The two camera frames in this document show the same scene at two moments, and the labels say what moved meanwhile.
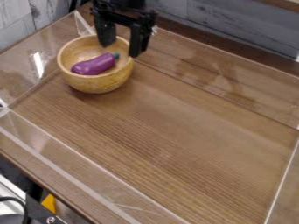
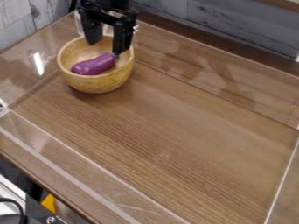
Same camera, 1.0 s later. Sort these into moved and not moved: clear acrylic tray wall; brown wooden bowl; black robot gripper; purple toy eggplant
Moved: black robot gripper
Not moved: purple toy eggplant; clear acrylic tray wall; brown wooden bowl
